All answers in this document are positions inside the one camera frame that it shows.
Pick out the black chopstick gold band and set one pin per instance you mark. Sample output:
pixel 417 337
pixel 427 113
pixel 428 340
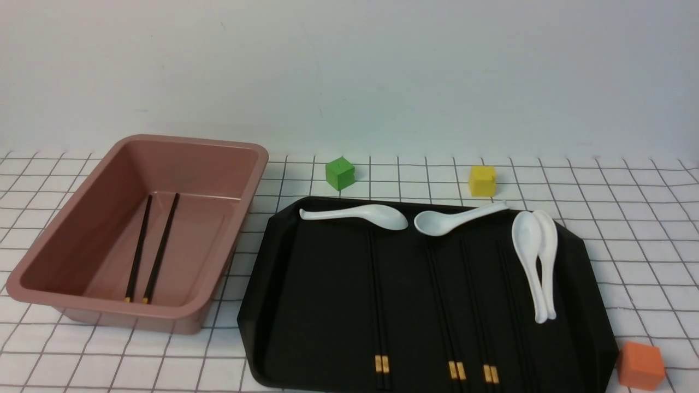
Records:
pixel 377 334
pixel 384 355

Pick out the green cube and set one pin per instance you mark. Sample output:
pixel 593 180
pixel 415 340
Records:
pixel 340 173

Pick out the white spoon far left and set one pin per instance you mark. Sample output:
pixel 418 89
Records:
pixel 380 215

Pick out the white spoon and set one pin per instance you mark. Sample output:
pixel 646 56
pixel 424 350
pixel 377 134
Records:
pixel 435 224
pixel 547 256
pixel 526 239
pixel 380 215

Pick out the white spoon centre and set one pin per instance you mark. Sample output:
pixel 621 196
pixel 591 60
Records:
pixel 435 224

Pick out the black plastic tray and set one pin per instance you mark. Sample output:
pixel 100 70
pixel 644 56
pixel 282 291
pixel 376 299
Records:
pixel 306 317

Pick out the yellow cube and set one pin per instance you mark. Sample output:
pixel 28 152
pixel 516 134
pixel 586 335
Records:
pixel 482 181

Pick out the white spoon right inner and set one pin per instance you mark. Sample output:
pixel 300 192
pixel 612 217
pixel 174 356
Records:
pixel 526 239

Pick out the black chopstick in bin right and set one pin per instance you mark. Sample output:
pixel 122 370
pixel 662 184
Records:
pixel 155 270

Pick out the black chopstick in bin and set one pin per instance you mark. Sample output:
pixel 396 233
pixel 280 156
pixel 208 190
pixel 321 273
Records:
pixel 133 277
pixel 155 270

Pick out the white spoon right outer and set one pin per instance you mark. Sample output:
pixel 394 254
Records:
pixel 547 256

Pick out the black chopstick tray centre left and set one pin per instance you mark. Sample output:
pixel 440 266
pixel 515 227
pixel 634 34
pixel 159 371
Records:
pixel 443 322

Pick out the black chopstick tray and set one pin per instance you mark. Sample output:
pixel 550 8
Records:
pixel 483 348
pixel 485 325
pixel 458 354
pixel 443 322

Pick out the pink plastic bin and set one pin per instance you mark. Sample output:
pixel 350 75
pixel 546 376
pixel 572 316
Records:
pixel 80 264

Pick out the black chopstick tray centre right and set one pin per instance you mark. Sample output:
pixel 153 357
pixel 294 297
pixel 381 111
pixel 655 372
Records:
pixel 458 354

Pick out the black chopstick tray right outer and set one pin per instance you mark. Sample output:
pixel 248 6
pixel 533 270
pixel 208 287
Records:
pixel 485 325

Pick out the black chopstick tray right inner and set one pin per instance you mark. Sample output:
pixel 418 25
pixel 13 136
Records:
pixel 483 348

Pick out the black chopstick in bin left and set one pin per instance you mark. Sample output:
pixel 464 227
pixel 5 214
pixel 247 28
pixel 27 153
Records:
pixel 133 277

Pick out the orange cube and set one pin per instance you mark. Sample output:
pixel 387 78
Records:
pixel 641 366

